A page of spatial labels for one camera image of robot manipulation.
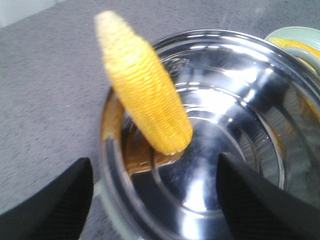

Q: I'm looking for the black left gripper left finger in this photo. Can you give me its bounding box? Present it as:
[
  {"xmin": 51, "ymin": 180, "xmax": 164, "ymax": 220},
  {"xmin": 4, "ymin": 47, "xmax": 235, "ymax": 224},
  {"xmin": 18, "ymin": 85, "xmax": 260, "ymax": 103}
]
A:
[{"xmin": 0, "ymin": 157, "xmax": 94, "ymax": 240}]

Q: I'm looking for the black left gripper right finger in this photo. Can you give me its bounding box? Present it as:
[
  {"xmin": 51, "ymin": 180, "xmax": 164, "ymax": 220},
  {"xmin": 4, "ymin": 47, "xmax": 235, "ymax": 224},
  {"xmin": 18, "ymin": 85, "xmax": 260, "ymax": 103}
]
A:
[{"xmin": 216, "ymin": 152, "xmax": 320, "ymax": 240}]

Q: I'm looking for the orange-yellow corn cob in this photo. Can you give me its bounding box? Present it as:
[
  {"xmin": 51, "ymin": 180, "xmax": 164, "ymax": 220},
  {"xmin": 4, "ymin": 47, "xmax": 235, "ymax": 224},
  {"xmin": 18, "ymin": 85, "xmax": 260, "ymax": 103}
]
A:
[{"xmin": 95, "ymin": 11, "xmax": 193, "ymax": 155}]

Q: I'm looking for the bright yellow corn cob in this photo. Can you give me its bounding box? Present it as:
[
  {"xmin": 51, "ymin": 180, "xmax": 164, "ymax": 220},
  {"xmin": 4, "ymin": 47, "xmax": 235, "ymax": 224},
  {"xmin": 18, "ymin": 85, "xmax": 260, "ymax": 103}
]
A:
[{"xmin": 268, "ymin": 37, "xmax": 320, "ymax": 75}]

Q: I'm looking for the pale green electric cooking pot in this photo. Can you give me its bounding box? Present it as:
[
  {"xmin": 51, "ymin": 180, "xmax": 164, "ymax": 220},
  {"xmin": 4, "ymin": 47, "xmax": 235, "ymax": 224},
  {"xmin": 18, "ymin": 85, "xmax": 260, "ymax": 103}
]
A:
[{"xmin": 96, "ymin": 30, "xmax": 320, "ymax": 240}]

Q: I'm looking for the mint green plate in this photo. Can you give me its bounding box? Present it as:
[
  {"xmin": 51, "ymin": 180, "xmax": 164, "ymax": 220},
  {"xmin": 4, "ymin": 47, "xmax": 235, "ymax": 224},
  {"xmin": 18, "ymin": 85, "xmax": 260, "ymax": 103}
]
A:
[{"xmin": 264, "ymin": 26, "xmax": 320, "ymax": 76}]

